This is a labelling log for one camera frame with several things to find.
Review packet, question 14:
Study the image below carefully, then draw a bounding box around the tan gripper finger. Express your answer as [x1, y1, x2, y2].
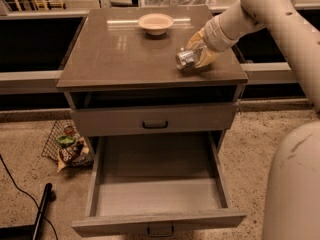
[195, 47, 219, 68]
[186, 28, 205, 51]

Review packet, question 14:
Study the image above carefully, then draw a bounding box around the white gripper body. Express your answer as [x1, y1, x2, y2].
[203, 16, 239, 53]

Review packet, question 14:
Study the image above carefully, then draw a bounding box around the silver redbull can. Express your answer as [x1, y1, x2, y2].
[175, 48, 199, 71]

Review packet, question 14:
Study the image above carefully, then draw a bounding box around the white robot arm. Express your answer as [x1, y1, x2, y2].
[186, 0, 320, 240]

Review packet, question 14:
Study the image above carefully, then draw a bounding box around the closed grey top drawer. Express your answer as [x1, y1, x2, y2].
[71, 103, 237, 137]

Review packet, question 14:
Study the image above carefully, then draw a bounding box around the grey drawer cabinet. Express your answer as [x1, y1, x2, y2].
[56, 5, 249, 238]

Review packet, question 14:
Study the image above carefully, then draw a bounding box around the open grey middle drawer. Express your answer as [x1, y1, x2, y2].
[72, 132, 246, 238]

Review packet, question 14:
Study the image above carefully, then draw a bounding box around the small red can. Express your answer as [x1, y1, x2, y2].
[64, 125, 74, 136]

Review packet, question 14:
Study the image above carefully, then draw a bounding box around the white paper bowl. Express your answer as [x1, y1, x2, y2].
[138, 13, 174, 36]

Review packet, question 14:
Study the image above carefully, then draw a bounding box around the grey metal railing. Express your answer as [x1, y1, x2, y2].
[0, 0, 320, 94]

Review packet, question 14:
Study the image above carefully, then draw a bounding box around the brown snack bag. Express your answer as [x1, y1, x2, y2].
[57, 141, 92, 172]

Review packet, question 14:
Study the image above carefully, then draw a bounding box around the green snack item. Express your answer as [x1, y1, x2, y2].
[55, 135, 75, 147]

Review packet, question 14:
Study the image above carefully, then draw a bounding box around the black stand bar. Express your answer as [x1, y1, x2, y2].
[0, 183, 54, 240]

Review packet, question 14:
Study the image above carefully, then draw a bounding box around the black wire basket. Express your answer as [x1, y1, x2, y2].
[41, 119, 78, 163]

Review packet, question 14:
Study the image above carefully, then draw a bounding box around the black cable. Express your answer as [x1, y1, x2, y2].
[0, 153, 59, 240]

